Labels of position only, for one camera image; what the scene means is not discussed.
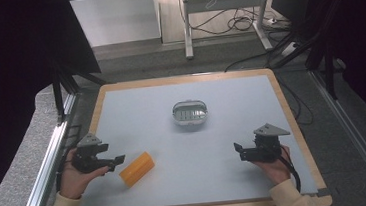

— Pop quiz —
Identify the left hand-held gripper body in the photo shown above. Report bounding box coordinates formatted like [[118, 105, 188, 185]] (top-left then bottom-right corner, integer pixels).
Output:
[[69, 131, 112, 176]]

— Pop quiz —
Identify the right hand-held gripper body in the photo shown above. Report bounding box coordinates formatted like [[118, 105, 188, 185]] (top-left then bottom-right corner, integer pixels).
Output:
[[241, 121, 293, 165]]

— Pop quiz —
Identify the person's left hand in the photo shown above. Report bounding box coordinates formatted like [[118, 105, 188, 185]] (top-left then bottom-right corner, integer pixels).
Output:
[[56, 145, 113, 202]]

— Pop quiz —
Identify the person's right hand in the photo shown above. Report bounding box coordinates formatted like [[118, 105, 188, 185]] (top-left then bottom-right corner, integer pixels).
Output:
[[249, 144, 294, 188]]

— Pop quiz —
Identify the orange rectangular block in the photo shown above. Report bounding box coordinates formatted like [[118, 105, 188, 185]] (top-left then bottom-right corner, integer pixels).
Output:
[[116, 150, 158, 190]]

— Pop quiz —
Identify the pale blue table mat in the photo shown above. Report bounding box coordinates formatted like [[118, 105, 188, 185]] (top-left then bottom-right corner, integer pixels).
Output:
[[68, 70, 320, 206]]

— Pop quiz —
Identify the black metal stand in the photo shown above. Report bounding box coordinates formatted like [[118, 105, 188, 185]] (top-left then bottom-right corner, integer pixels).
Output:
[[261, 0, 365, 107], [49, 58, 110, 124]]

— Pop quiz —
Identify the white power strip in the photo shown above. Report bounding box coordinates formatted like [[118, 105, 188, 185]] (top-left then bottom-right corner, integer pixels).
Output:
[[278, 41, 299, 57]]

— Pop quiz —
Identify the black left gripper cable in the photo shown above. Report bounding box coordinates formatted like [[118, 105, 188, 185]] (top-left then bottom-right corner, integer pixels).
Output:
[[51, 145, 83, 192]]

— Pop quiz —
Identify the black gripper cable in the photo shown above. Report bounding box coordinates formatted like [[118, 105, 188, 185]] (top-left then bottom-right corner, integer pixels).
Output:
[[51, 145, 83, 192], [276, 144, 303, 195]]

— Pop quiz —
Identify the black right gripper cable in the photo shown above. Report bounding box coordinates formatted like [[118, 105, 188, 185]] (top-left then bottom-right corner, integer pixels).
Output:
[[276, 144, 303, 195]]

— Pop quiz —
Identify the aluminium frame rail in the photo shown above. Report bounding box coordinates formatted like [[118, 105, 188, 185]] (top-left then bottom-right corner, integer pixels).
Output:
[[308, 64, 366, 206], [1, 91, 88, 206]]

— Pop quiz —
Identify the thin black floor cable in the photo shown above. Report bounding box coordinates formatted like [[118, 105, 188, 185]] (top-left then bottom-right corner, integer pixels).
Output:
[[278, 73, 315, 128]]

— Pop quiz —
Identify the tangle of black floor cables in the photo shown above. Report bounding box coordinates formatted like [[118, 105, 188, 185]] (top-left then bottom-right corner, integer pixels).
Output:
[[191, 2, 291, 39]]

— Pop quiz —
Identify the white wall panel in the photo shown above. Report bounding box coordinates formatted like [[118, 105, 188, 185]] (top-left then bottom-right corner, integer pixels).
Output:
[[69, 0, 164, 50]]

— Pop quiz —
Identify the white metal desk frame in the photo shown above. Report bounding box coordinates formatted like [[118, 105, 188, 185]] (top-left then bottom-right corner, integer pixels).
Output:
[[179, 0, 280, 62]]

